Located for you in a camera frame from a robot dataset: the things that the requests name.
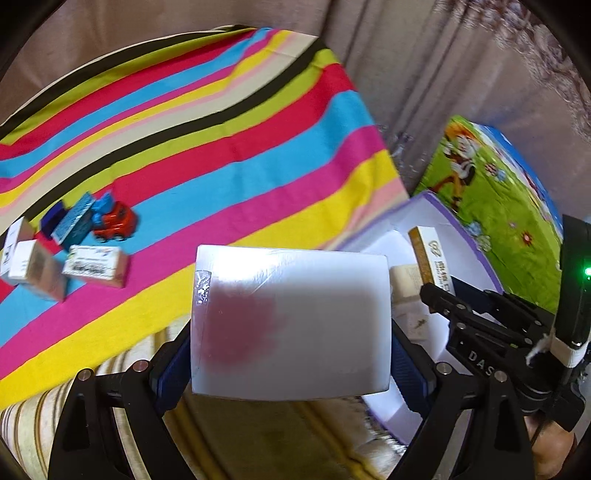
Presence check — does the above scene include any white and gold long box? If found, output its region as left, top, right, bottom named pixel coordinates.
left=409, top=225, right=457, bottom=296

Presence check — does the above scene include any green cartoon printed cloth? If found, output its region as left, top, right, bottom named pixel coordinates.
left=411, top=115, right=568, bottom=315

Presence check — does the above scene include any tall matte white box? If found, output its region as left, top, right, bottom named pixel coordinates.
left=390, top=265, right=422, bottom=303

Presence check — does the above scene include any white box with gold ornament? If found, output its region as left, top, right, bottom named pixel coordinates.
left=392, top=300, right=445, bottom=343

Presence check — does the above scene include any teal box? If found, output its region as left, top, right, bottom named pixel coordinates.
left=50, top=193, right=96, bottom=246

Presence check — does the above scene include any white box with black logo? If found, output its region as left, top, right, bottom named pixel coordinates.
left=0, top=217, right=36, bottom=276

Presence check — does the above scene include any dark blue box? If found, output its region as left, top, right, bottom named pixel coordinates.
left=40, top=200, right=70, bottom=236

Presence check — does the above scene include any colourful striped blanket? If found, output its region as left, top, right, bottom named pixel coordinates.
left=0, top=25, right=411, bottom=407

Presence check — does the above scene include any person's right hand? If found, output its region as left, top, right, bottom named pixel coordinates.
left=525, top=408, right=579, bottom=480

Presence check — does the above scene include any white box with green print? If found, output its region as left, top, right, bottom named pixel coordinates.
left=62, top=244, right=130, bottom=289

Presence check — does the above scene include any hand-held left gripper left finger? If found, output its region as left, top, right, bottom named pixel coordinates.
left=46, top=332, right=199, bottom=480

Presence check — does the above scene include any red toy truck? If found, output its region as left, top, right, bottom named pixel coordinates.
left=89, top=191, right=139, bottom=243

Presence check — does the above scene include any small white box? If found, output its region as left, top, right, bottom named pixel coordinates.
left=9, top=239, right=68, bottom=302

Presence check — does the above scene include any large white box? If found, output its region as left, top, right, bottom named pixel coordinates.
left=191, top=244, right=394, bottom=401

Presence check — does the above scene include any beige striped cushion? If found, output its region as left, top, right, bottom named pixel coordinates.
left=0, top=323, right=416, bottom=480

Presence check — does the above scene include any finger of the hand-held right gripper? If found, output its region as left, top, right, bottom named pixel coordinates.
left=419, top=282, right=513, bottom=342
left=450, top=276, right=555, bottom=330

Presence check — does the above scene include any purple cardboard box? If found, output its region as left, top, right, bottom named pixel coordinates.
left=323, top=191, right=509, bottom=446

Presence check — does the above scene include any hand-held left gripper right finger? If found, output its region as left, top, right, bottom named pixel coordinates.
left=390, top=318, right=536, bottom=480

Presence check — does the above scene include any black cable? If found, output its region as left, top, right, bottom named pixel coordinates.
left=530, top=367, right=571, bottom=455

